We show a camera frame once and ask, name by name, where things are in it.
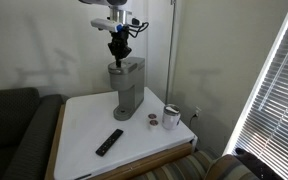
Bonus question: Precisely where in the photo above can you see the dark grey sofa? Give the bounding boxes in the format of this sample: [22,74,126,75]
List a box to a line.
[0,87,69,180]

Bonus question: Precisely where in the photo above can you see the white steel tumbler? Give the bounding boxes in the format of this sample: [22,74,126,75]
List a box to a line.
[161,103,182,131]

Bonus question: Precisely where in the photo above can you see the black power cord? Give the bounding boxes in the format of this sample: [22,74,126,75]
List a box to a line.
[188,113,199,130]

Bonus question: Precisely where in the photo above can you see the white window blinds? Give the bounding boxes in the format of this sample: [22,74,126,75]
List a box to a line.
[232,0,288,180]

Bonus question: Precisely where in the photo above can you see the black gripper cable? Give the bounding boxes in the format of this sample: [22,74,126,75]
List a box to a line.
[127,18,150,38]

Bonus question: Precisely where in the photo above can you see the grey coffee maker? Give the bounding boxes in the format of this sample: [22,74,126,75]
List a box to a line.
[107,56,146,122]

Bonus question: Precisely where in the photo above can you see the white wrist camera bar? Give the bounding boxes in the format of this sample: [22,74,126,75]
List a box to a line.
[90,18,124,34]

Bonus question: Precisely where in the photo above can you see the coffee pod red lid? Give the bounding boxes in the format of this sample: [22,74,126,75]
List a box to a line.
[149,119,160,131]

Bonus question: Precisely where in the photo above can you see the black remote control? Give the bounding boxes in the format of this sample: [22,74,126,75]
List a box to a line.
[95,128,125,157]

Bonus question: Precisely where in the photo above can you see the white wall outlet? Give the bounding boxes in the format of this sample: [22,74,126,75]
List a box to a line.
[193,106,202,118]

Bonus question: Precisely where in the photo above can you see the silver lamp pole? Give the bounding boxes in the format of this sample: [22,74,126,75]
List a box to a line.
[164,0,178,104]

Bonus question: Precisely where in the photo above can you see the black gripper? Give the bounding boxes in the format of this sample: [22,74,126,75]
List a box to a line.
[108,27,133,69]

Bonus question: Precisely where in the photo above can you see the striped sofa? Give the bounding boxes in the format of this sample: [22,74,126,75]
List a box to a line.
[130,149,285,180]

